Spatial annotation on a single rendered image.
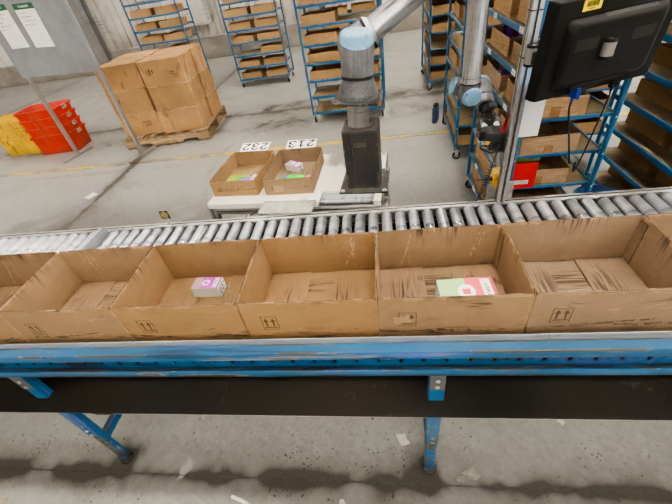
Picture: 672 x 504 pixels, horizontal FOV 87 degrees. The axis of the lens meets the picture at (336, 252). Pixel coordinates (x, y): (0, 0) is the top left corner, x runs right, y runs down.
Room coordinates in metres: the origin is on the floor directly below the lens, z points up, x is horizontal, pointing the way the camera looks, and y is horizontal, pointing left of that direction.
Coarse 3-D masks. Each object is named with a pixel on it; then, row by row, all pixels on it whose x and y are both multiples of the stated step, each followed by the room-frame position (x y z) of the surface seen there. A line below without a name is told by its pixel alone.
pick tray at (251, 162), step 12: (240, 156) 2.25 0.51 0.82; (252, 156) 2.23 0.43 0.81; (264, 156) 2.21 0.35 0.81; (228, 168) 2.14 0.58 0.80; (240, 168) 2.20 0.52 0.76; (252, 168) 2.17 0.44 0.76; (264, 168) 1.98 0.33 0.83; (216, 180) 1.97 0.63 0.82; (240, 180) 1.85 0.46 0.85; (252, 180) 1.82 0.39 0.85; (216, 192) 1.89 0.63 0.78; (228, 192) 1.87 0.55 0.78; (240, 192) 1.85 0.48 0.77; (252, 192) 1.83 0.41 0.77
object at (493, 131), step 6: (486, 126) 1.45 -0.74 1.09; (492, 126) 1.44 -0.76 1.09; (498, 126) 1.44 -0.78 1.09; (480, 132) 1.42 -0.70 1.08; (486, 132) 1.41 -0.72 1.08; (492, 132) 1.40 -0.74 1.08; (498, 132) 1.40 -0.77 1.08; (504, 132) 1.39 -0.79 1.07; (480, 138) 1.41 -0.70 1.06; (486, 138) 1.40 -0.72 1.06; (492, 138) 1.40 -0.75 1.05; (498, 138) 1.39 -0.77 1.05; (486, 144) 1.43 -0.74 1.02; (492, 144) 1.41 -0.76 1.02; (498, 144) 1.41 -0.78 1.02
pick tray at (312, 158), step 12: (276, 156) 2.10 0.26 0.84; (288, 156) 2.16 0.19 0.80; (300, 156) 2.14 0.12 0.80; (312, 156) 2.12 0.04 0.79; (276, 168) 2.05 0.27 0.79; (312, 168) 2.02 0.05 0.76; (264, 180) 1.80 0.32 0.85; (276, 180) 1.78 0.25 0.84; (288, 180) 1.77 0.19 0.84; (300, 180) 1.75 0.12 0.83; (312, 180) 1.76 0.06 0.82; (276, 192) 1.79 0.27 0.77; (288, 192) 1.77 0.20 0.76; (300, 192) 1.76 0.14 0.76; (312, 192) 1.74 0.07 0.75
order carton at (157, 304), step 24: (240, 240) 0.99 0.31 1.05; (144, 264) 0.97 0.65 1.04; (168, 264) 1.05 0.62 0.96; (192, 264) 1.03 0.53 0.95; (216, 264) 1.01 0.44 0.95; (240, 264) 1.00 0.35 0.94; (144, 288) 0.91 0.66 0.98; (168, 288) 1.00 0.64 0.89; (240, 288) 0.75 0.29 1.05; (120, 312) 0.76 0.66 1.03; (144, 312) 0.75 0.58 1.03; (168, 312) 0.73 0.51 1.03; (192, 312) 0.72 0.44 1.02; (216, 312) 0.71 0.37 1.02; (144, 336) 0.76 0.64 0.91; (168, 336) 0.74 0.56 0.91; (192, 336) 0.73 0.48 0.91; (216, 336) 0.71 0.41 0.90; (240, 336) 0.70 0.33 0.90
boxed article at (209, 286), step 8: (200, 280) 0.96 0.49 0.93; (208, 280) 0.95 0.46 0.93; (216, 280) 0.94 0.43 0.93; (192, 288) 0.92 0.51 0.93; (200, 288) 0.92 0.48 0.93; (208, 288) 0.91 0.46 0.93; (216, 288) 0.91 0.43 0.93; (224, 288) 0.94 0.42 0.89; (200, 296) 0.92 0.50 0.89; (208, 296) 0.91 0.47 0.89; (216, 296) 0.91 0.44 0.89
